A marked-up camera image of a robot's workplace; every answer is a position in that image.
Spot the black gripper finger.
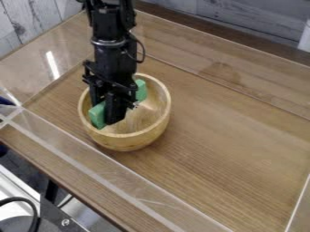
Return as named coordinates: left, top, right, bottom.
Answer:
left=104, top=92, right=128, bottom=125
left=90, top=84, right=106, bottom=106

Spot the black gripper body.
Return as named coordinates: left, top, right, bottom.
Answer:
left=82, top=39, right=139, bottom=109

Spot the green rectangular block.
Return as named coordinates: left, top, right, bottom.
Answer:
left=84, top=75, right=148, bottom=130

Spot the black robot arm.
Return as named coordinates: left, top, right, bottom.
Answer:
left=83, top=0, right=138, bottom=125

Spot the light wooden bowl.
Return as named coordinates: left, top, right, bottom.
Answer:
left=78, top=72, right=172, bottom=151

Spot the clear acrylic tray wall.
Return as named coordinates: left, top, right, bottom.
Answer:
left=0, top=6, right=310, bottom=232

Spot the black metal bracket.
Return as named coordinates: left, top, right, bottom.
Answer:
left=38, top=198, right=90, bottom=232

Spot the black cable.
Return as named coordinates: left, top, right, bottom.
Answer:
left=0, top=196, right=42, bottom=232

